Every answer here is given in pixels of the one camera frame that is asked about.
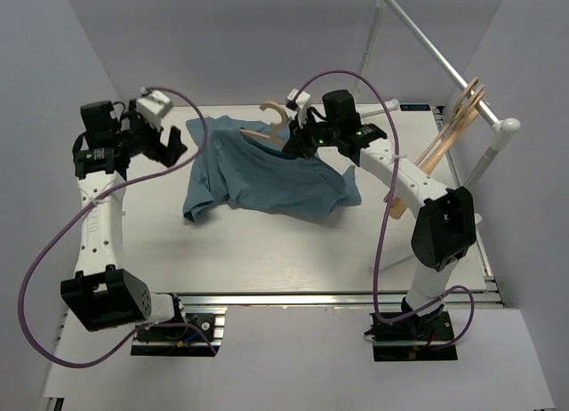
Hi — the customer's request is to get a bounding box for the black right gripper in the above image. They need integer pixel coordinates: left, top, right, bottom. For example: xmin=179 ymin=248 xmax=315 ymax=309
xmin=284 ymin=109 xmax=341 ymax=159

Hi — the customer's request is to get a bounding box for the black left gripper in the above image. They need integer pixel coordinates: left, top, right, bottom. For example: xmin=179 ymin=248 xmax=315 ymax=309
xmin=115 ymin=100 xmax=187 ymax=168

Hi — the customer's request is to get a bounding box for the blue t shirt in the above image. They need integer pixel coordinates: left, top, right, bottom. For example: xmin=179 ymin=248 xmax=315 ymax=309
xmin=182 ymin=116 xmax=362 ymax=222

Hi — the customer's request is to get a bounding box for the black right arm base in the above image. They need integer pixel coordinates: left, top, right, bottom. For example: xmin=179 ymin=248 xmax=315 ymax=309
xmin=364 ymin=311 xmax=458 ymax=362

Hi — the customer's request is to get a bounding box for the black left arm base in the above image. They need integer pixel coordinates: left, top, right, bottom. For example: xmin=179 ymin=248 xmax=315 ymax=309
xmin=131 ymin=306 xmax=226 ymax=358

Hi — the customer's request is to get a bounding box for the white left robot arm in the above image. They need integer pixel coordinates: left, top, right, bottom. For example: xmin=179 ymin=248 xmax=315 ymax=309
xmin=60 ymin=91 xmax=188 ymax=339

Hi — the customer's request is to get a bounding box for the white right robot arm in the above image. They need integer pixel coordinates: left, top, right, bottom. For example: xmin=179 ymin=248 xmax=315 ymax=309
xmin=283 ymin=90 xmax=476 ymax=339

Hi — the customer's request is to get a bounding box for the white clothes rack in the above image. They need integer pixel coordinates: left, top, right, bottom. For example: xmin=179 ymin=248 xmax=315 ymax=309
xmin=355 ymin=0 xmax=522 ymax=272

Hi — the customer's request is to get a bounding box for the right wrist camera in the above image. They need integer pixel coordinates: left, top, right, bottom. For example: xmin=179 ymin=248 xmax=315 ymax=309
xmin=336 ymin=124 xmax=388 ymax=166

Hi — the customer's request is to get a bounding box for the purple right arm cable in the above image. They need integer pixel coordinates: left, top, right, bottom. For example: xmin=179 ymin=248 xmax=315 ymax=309
xmin=293 ymin=69 xmax=476 ymax=341

